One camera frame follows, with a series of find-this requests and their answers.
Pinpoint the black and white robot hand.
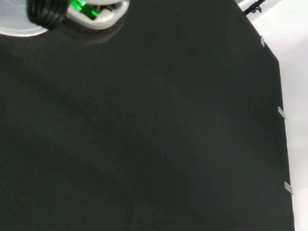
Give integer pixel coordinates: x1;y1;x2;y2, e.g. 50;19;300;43
26;0;131;31

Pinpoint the clear plastic funnel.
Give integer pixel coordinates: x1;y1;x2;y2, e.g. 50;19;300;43
0;0;48;38

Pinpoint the black bench cloth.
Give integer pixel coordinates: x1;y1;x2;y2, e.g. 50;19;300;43
0;0;298;231

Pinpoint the black tripod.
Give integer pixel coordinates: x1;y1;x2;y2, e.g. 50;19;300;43
242;0;263;15

